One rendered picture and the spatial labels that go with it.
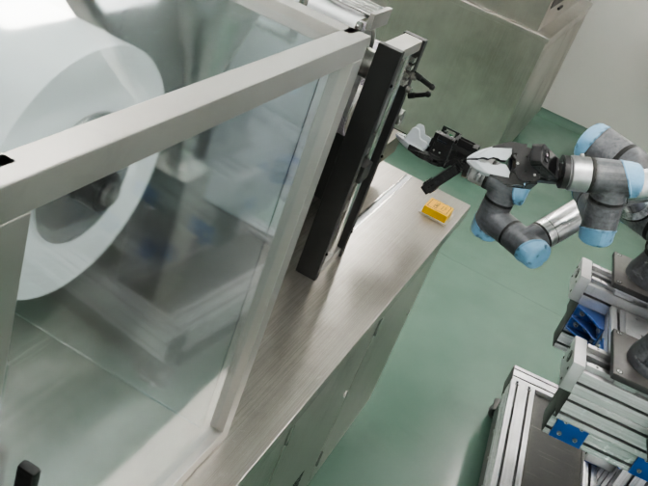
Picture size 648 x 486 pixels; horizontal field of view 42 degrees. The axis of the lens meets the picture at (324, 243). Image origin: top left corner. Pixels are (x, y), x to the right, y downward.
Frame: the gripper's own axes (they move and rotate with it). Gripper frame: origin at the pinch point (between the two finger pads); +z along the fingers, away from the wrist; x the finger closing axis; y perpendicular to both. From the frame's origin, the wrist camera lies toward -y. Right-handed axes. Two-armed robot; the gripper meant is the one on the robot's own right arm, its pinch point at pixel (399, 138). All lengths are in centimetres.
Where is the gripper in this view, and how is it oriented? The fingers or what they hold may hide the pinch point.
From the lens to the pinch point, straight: 218.9
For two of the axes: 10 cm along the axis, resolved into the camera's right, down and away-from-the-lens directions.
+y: 3.1, -8.1, -5.0
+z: -8.6, -4.6, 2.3
